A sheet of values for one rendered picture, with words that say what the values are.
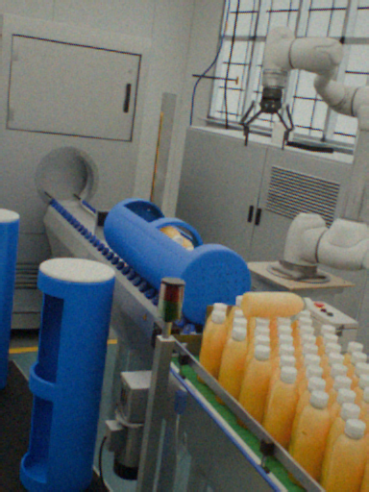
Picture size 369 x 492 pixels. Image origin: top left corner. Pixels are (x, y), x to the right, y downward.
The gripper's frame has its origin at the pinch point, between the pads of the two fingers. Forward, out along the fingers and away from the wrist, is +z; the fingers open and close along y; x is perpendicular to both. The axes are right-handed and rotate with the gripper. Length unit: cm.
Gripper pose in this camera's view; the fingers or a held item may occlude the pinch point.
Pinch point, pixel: (264, 145)
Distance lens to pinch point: 247.6
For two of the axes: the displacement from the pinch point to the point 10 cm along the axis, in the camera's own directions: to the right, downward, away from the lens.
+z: -1.3, 9.9, 1.1
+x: 2.3, -0.7, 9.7
